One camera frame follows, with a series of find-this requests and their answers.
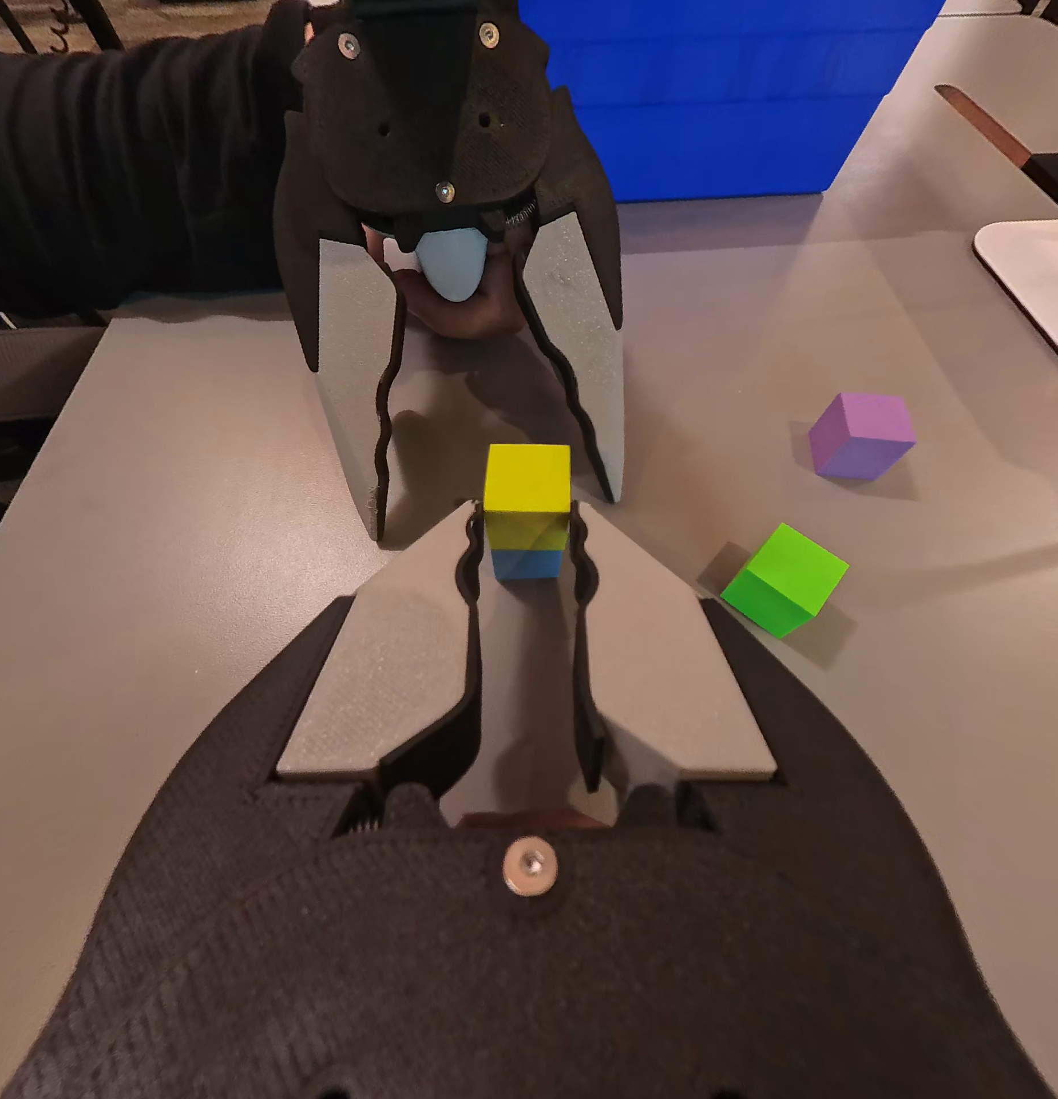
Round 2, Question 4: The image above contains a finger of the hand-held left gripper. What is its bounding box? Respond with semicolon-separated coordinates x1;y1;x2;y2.
512;206;626;505
316;236;408;542

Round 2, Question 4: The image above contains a green foam cube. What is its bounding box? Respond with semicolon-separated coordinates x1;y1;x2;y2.
720;522;850;640

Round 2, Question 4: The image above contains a purple foam cube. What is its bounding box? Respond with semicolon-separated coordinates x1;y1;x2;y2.
807;392;918;481

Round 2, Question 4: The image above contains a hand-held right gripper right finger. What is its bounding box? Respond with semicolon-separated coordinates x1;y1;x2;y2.
570;500;779;795

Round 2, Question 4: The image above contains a person's left hand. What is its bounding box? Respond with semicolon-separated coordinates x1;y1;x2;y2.
361;223;530;338

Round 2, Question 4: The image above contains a blue plastic bin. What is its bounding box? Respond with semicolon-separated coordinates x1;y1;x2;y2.
518;0;946;204

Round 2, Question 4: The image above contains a white document holder stand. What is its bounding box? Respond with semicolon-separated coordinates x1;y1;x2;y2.
973;219;1058;374

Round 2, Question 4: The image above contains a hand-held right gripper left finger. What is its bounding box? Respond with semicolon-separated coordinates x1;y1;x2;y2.
274;498;487;800

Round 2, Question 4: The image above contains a blue foam cube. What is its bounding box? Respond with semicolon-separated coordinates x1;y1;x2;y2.
492;548;564;582

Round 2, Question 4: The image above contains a yellow foam cube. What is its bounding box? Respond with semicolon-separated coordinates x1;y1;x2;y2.
483;443;573;551

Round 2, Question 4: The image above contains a person's left forearm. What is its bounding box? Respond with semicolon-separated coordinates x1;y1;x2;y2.
0;21;307;314

